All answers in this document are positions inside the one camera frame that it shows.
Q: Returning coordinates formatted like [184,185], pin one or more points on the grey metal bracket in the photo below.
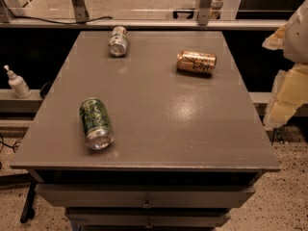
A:
[80,11]
[204,7]

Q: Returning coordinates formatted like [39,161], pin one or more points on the silver 7up can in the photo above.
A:
[118,42]

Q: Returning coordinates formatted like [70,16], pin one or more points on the white pump bottle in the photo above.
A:
[18,84]

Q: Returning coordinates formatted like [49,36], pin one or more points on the grey drawer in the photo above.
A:
[146,197]
[147,218]

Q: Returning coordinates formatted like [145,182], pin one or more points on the grey top drawer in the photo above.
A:
[146,197]

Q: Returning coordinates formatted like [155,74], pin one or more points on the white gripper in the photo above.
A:
[297,38]

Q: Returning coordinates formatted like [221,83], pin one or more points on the green soda can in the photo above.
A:
[97,127]

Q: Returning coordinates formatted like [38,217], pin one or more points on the grey metal bracket left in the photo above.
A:
[80,11]

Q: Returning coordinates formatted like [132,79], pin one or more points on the orange soda can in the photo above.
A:
[196,62]

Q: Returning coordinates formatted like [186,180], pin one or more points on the black table leg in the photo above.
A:
[28,210]

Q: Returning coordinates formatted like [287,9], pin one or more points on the grey metal bracket right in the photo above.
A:
[204,7]

